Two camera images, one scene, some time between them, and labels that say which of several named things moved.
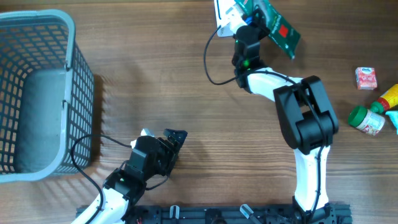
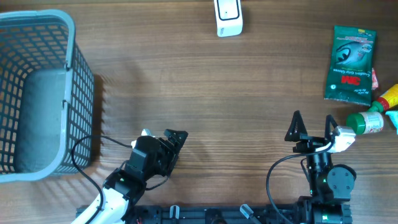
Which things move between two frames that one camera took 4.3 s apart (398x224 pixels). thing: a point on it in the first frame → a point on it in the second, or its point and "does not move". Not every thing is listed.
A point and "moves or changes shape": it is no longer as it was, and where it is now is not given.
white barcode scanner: x=224 y=28 does not move
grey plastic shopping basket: x=47 y=96 does not move
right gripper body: x=260 y=28 → x=310 y=144
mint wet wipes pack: x=393 y=116 does not move
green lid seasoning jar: x=366 y=121 moves or changes shape
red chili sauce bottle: x=388 y=101 does not move
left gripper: x=172 y=151 does not move
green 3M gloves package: x=286 y=37 → x=350 y=68
